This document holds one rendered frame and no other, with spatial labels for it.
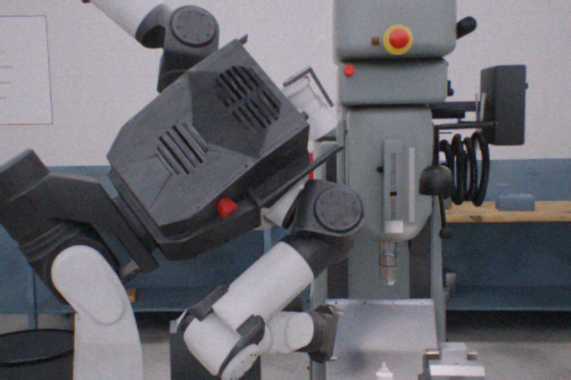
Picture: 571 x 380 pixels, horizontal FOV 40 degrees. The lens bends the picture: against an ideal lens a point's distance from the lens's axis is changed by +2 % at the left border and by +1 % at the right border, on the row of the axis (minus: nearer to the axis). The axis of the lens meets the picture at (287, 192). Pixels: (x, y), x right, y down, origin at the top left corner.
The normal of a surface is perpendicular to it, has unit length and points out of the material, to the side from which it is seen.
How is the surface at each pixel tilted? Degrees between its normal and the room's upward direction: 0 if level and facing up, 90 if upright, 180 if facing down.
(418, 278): 90
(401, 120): 90
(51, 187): 90
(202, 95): 75
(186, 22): 62
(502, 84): 90
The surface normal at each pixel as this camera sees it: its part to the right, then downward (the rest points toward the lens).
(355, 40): -0.33, 0.11
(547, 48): -0.05, 0.11
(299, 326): 0.88, -0.04
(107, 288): 0.32, 0.10
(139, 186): -0.19, -0.16
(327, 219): 0.07, -0.41
